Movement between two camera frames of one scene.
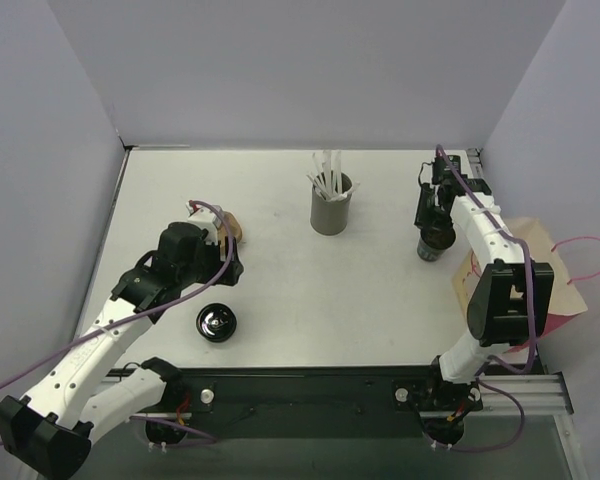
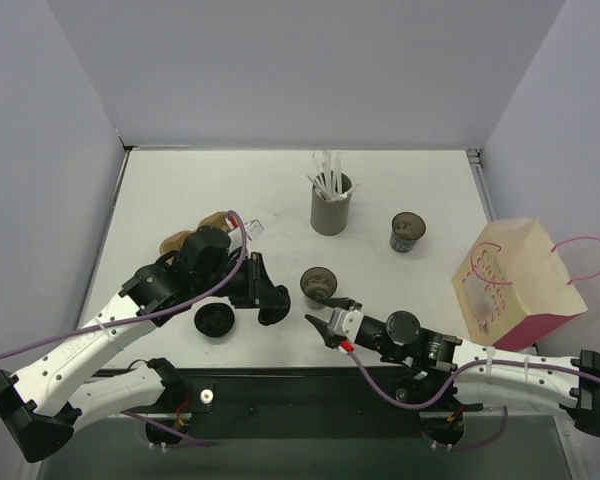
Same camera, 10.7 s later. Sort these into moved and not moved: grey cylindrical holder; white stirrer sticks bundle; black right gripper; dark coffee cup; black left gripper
Moved: black left gripper; black right gripper; dark coffee cup
Not moved: white stirrer sticks bundle; grey cylindrical holder
